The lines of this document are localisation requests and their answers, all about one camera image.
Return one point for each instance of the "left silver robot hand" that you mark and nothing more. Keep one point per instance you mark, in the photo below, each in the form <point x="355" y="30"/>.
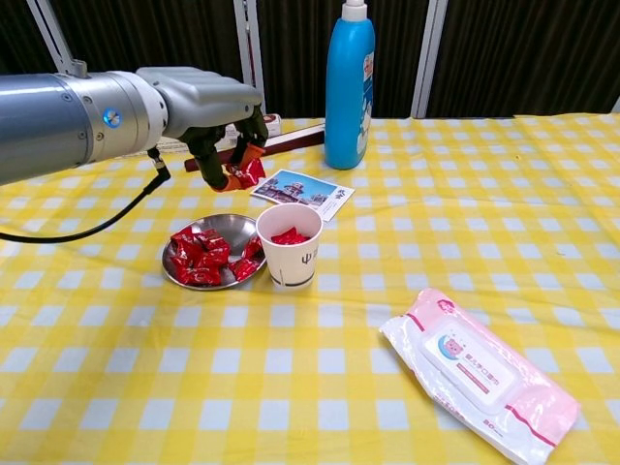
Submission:
<point x="203" y="104"/>

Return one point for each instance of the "round steel plate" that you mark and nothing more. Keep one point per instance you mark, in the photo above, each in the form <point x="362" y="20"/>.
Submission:
<point x="227" y="225"/>

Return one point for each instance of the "white paper cup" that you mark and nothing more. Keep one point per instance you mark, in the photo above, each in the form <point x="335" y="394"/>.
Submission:
<point x="290" y="264"/>

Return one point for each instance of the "black partition panel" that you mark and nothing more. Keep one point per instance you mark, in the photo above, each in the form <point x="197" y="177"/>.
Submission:
<point x="300" y="48"/>
<point x="533" y="48"/>
<point x="145" y="29"/>
<point x="14" y="29"/>

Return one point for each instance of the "dark red folded fan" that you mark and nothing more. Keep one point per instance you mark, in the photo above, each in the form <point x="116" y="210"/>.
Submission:
<point x="295" y="138"/>

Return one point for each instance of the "building photo postcard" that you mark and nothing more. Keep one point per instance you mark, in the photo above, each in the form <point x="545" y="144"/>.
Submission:
<point x="300" y="191"/>

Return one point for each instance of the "blue pump bottle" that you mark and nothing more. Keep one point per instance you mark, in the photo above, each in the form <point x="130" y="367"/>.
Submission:
<point x="344" y="97"/>

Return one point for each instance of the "yellow white checkered tablecloth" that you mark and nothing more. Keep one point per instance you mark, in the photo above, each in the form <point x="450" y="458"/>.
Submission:
<point x="339" y="339"/>

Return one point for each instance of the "pink wet wipes pack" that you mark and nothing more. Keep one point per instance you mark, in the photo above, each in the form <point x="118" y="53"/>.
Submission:
<point x="474" y="368"/>

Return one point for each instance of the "white partition post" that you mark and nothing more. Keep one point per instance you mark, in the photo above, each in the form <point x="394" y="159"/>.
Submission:
<point x="48" y="24"/>
<point x="247" y="39"/>
<point x="431" y="48"/>
<point x="617" y="107"/>

